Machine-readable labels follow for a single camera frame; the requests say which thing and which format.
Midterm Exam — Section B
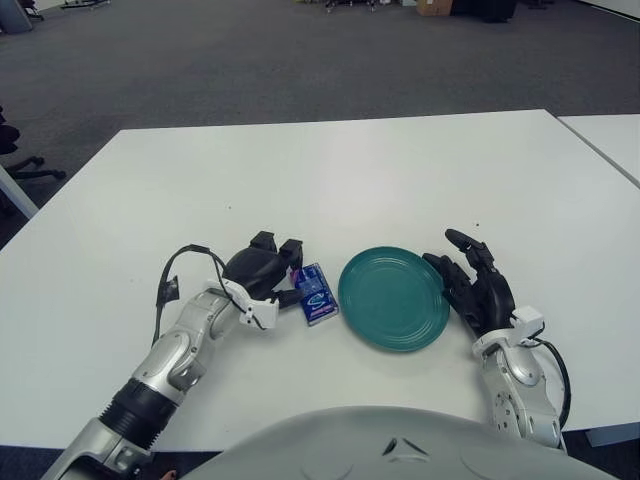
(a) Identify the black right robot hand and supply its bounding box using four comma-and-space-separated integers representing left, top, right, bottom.
422, 228, 516, 339

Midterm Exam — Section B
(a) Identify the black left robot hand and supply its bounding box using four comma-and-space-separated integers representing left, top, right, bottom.
219, 230, 306, 310

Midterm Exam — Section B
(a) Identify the blue gum box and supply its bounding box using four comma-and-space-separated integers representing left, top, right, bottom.
292, 262, 340, 329

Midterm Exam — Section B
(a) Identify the teal round plate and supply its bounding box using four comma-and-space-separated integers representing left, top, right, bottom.
337, 244, 452, 353

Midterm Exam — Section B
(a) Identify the grey robot torso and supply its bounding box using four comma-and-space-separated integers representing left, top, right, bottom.
187, 405, 621, 480

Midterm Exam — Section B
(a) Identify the white table leg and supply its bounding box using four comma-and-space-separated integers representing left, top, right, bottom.
0, 163, 39, 219

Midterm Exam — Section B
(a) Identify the black furniture block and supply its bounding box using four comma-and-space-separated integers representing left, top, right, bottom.
451, 0, 519, 23

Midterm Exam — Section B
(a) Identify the grey panel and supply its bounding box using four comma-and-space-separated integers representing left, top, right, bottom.
0, 0, 34, 34

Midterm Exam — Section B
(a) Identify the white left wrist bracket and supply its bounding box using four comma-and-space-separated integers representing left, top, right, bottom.
204, 279, 279, 332

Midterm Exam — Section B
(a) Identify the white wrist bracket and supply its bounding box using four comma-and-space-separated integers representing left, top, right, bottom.
510, 305, 546, 347
204, 279, 279, 332

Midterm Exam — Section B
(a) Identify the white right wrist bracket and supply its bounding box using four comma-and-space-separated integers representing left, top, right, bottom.
510, 305, 546, 347

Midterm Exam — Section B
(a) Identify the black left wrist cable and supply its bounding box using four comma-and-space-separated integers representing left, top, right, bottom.
151, 243, 226, 349

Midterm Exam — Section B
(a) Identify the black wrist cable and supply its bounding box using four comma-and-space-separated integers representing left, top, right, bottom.
151, 243, 226, 349
537, 338, 572, 432

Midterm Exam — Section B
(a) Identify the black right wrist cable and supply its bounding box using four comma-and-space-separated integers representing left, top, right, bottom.
537, 338, 572, 432

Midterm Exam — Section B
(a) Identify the grey table frame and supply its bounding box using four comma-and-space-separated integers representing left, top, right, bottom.
587, 427, 640, 447

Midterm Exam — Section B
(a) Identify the black wheeled frame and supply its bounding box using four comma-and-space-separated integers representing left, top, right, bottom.
322, 0, 386, 14

